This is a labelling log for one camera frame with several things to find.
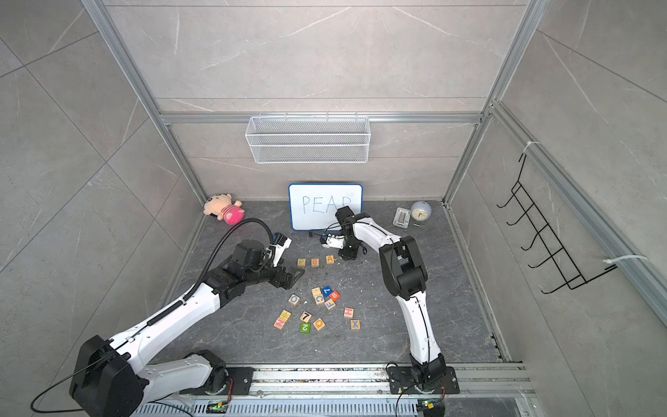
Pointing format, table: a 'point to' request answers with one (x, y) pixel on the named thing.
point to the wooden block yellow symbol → (285, 314)
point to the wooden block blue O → (293, 299)
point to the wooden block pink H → (348, 313)
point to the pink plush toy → (227, 209)
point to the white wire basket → (308, 139)
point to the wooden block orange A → (330, 260)
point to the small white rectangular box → (401, 218)
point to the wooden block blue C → (320, 300)
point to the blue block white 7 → (326, 291)
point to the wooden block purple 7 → (306, 316)
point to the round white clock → (421, 210)
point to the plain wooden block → (316, 291)
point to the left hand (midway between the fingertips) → (296, 262)
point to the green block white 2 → (306, 327)
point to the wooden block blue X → (355, 324)
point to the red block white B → (335, 295)
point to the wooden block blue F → (330, 304)
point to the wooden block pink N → (279, 323)
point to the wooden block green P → (301, 262)
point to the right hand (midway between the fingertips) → (351, 250)
